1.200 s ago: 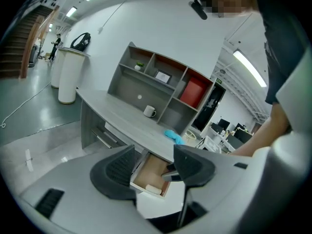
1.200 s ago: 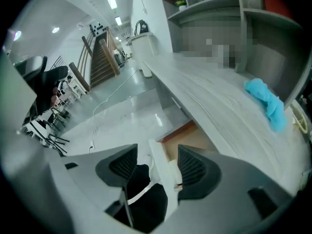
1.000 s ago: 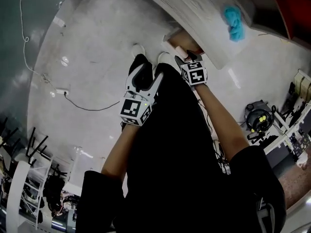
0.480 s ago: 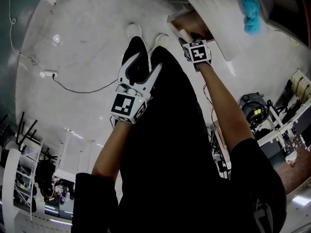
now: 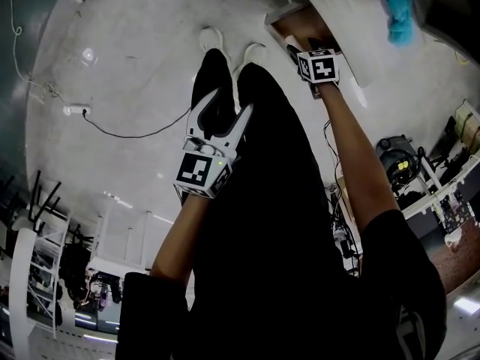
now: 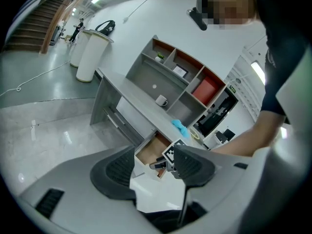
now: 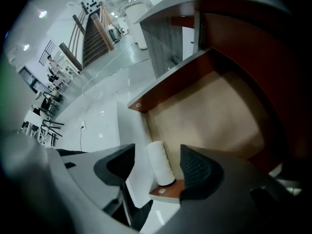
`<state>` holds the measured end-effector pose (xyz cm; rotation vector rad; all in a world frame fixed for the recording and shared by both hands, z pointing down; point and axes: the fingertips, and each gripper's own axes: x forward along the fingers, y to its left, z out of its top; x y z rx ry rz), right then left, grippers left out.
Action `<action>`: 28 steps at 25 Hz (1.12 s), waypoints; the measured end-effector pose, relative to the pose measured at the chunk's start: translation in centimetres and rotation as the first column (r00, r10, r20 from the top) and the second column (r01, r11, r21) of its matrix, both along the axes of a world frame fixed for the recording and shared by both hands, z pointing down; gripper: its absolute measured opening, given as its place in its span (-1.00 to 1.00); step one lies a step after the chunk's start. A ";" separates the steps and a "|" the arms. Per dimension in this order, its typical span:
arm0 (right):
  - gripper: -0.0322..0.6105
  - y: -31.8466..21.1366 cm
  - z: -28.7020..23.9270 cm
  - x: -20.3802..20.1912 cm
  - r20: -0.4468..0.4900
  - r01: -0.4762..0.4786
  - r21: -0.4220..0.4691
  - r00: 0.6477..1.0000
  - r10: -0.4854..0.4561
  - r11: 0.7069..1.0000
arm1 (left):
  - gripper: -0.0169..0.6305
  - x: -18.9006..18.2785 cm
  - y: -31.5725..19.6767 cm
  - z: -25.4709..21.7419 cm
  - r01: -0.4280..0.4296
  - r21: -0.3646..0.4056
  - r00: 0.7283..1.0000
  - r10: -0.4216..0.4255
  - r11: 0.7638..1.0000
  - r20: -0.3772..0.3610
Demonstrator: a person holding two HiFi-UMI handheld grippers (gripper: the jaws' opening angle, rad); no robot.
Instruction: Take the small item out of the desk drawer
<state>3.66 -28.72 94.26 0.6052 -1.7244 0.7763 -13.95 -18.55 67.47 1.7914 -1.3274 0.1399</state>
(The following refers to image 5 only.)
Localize blue fluffy cloth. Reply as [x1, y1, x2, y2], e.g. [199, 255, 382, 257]
[381, 0, 417, 47]

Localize black power cable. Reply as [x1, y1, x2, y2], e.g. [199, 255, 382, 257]
[81, 106, 193, 140]

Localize thin white cord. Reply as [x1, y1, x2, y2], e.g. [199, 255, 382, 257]
[7, 0, 65, 103]

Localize person's white shoe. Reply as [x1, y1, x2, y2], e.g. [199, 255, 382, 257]
[242, 42, 268, 68]
[198, 25, 225, 59]

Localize person's black shirt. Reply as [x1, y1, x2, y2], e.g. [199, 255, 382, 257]
[116, 208, 449, 360]

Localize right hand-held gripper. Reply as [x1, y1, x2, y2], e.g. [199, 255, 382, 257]
[286, 37, 341, 99]

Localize white power strip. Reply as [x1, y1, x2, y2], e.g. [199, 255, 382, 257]
[62, 103, 93, 118]

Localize stacked cardboard boxes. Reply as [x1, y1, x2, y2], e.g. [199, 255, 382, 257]
[453, 101, 480, 155]

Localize person's left forearm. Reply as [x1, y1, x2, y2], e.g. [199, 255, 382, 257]
[149, 192, 212, 281]

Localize wooden desk drawer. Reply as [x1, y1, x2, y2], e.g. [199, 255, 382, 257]
[264, 2, 345, 58]

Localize black vacuum cleaner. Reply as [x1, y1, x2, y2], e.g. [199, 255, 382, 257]
[376, 133, 420, 193]

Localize person's black trousers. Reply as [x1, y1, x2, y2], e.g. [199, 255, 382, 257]
[189, 47, 341, 277]

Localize white metal shelving rack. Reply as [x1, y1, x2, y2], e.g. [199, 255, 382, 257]
[7, 170, 73, 340]

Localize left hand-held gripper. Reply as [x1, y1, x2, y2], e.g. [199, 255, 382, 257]
[172, 89, 254, 200]

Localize person's right forearm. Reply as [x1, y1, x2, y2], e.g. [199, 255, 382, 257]
[318, 82, 401, 233]

